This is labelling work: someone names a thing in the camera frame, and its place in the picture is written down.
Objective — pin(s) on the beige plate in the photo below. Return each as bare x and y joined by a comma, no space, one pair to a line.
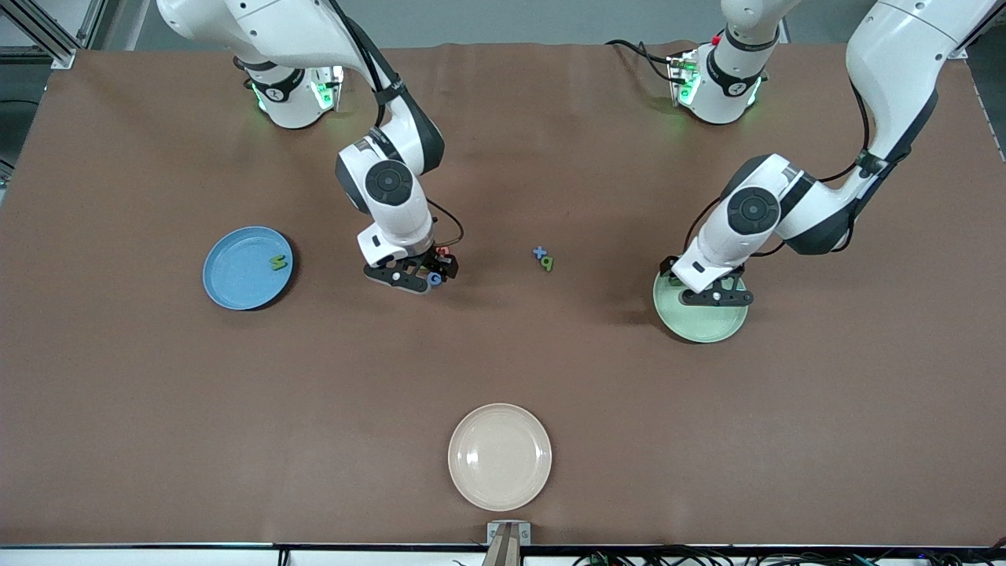
500,460

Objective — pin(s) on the aluminium frame profile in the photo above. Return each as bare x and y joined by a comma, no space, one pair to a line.
59,56

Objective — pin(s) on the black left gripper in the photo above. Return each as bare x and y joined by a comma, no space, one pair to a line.
664,266

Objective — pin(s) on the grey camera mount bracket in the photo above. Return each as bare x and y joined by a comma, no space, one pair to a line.
493,534

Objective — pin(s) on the brown table mat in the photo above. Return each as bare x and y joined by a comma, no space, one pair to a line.
471,369

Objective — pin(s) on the white table edge rail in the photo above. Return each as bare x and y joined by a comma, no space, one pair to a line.
157,558

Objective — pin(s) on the blue plate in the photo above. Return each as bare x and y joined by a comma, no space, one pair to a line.
236,275

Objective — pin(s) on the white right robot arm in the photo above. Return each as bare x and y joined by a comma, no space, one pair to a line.
259,31

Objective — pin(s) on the tan camera post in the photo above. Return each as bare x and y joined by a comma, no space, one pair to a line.
504,550

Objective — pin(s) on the green plate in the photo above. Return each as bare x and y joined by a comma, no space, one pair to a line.
707,322

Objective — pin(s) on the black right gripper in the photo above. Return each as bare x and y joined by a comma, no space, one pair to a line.
437,259

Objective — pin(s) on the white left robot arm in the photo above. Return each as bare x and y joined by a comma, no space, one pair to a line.
896,71

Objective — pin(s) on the blue letter G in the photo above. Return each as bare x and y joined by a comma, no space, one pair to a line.
435,284

